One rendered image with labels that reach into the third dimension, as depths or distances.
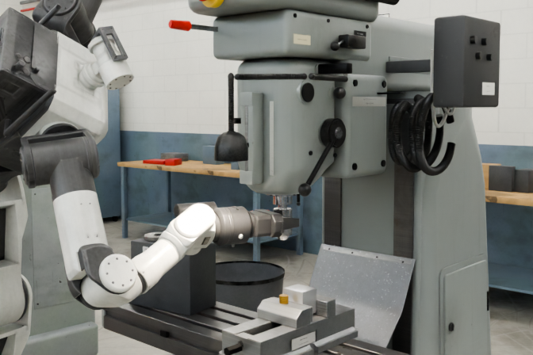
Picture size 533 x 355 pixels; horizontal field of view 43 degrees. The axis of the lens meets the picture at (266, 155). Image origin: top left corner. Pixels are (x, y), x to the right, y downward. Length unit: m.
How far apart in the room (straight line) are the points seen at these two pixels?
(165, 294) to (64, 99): 0.69
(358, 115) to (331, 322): 0.51
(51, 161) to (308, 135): 0.57
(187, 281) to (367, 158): 0.60
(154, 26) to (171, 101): 1.00
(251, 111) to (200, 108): 6.54
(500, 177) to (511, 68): 1.00
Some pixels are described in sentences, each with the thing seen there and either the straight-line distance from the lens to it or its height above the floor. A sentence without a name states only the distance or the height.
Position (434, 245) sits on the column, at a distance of 1.92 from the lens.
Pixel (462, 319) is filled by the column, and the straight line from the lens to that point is 2.09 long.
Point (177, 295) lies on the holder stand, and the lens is 1.93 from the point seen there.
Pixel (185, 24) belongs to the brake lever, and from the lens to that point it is 1.55.
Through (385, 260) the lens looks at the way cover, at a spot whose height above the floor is 1.09.
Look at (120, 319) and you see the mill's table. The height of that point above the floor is 0.90.
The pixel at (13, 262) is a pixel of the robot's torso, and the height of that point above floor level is 1.11.
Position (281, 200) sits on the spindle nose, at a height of 1.29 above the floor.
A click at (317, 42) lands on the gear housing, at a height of 1.66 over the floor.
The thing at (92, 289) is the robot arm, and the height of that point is 1.16.
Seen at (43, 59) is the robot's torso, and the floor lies 1.62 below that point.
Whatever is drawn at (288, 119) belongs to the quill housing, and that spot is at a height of 1.49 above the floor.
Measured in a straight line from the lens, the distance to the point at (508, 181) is 5.34.
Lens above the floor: 1.52
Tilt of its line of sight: 4 degrees down
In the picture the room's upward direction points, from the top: straight up
